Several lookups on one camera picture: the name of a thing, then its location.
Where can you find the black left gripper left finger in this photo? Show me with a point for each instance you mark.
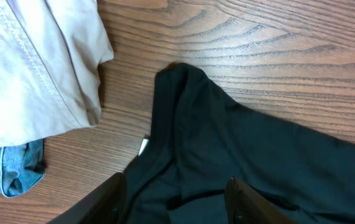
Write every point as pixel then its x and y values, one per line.
pixel 105 204

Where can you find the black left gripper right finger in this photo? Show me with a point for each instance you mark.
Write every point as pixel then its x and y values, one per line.
pixel 245 206

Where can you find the black t-shirt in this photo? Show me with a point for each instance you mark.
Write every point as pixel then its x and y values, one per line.
pixel 200 138

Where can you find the blue denim jeans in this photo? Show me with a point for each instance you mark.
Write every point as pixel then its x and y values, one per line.
pixel 21 167

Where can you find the beige folded trousers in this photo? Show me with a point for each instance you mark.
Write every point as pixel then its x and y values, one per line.
pixel 49 57

